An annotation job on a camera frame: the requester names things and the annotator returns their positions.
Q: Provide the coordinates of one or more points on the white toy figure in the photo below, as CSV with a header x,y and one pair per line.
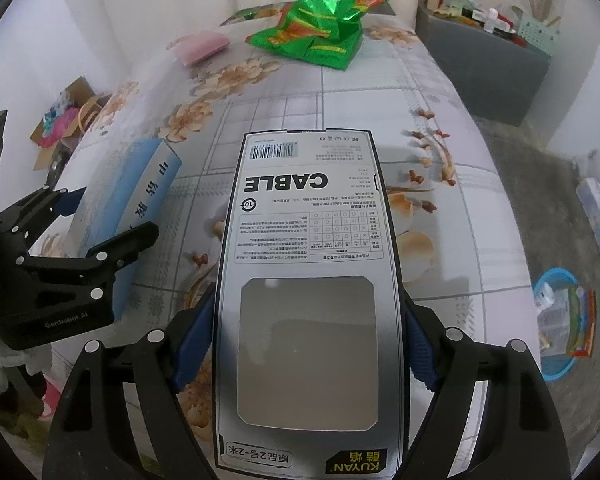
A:
x,y
492,19

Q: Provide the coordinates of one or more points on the blue plastic basin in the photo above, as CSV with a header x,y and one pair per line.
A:
x,y
560,367

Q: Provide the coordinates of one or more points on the grey storage cabinet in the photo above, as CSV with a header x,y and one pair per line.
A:
x,y
480,70

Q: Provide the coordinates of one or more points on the white cloth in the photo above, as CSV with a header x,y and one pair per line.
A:
x,y
2,367

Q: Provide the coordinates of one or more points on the white plush toy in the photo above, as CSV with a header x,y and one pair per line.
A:
x,y
594,165

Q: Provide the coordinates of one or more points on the clear plastic box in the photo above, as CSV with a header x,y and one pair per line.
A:
x,y
555,320

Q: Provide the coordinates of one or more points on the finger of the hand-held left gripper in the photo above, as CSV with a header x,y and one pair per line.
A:
x,y
130,240
66,202

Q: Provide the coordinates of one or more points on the green foil snack bag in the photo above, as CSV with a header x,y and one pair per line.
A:
x,y
325,25

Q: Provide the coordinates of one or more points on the open cardboard box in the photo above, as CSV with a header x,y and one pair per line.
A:
x,y
65,115

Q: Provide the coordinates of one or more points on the grey carpet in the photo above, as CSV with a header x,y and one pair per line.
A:
x,y
520,200

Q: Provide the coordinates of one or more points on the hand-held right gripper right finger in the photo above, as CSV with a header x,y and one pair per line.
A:
x,y
422,345

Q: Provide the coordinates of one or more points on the pink slipper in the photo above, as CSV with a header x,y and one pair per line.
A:
x,y
50,400

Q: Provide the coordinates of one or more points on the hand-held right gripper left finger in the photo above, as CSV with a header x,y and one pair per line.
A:
x,y
192,340

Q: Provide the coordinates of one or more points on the pink pouch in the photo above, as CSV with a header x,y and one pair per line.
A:
x,y
200,46

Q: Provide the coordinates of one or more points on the silver printed flat packet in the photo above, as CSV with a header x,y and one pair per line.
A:
x,y
252,14

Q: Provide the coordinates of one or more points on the mint dotted holder box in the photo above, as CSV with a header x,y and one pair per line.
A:
x,y
540,35

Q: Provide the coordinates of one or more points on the blue white long box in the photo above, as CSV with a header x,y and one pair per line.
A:
x,y
130,185

